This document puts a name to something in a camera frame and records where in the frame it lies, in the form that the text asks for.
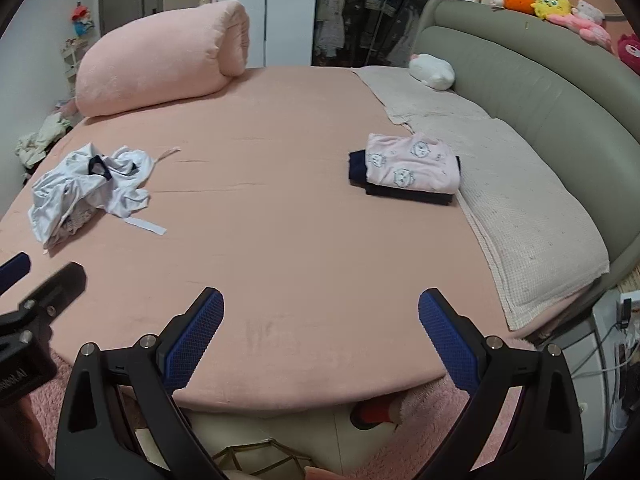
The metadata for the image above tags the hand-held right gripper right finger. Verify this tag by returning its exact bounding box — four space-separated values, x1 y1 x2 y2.
418 287 583 480

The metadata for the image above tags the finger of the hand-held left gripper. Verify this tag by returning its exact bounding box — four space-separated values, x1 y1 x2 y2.
17 261 87 329
0 252 31 295

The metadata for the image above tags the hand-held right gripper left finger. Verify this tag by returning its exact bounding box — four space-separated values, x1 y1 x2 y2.
55 287 225 480

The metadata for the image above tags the pile of pale clothes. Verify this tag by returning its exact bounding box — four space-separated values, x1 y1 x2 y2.
14 110 76 171

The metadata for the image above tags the pink fluffy rug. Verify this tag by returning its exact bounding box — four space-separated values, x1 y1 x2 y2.
27 355 526 480

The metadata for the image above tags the red slipper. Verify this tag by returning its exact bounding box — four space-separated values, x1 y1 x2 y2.
350 400 401 431

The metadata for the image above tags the round pink bed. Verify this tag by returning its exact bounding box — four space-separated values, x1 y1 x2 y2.
0 62 608 413

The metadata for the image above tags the white nightstand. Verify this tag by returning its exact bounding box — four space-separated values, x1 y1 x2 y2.
542 290 631 431

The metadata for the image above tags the folded pink printed garment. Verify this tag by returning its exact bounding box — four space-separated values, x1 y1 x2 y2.
365 132 462 195

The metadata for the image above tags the folded navy garment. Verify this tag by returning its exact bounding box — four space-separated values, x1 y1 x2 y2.
348 150 455 207

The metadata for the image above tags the white shelf rack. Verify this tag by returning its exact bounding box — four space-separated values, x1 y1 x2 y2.
60 37 96 96

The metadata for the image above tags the rolled pink quilt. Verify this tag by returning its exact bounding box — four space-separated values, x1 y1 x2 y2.
75 0 251 118

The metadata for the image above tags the red and blue doll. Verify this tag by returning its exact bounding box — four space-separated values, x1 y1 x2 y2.
70 2 96 38

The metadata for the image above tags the grey padded headboard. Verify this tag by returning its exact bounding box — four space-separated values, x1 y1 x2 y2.
415 0 640 291

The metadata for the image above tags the glass door wardrobe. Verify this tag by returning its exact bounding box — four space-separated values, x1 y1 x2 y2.
311 0 486 68

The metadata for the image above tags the pink plush toy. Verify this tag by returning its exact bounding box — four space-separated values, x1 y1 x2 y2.
547 12 613 53

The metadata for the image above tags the white wardrobe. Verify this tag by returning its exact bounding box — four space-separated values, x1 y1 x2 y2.
217 0 321 68

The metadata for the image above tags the magenta plush toy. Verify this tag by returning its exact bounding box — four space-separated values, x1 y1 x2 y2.
616 32 640 76

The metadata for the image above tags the bright yellow plush toy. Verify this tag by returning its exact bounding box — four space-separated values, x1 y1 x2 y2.
531 0 573 21

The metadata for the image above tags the white cat plush toy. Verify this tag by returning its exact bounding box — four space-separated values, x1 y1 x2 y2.
570 0 606 26

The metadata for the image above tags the crumpled white garment with strap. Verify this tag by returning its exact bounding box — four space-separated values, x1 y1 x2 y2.
29 142 168 241

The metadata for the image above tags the gold wire basket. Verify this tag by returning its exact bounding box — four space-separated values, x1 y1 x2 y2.
212 437 311 478

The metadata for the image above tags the white cable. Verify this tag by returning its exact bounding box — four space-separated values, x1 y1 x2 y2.
545 342 626 378

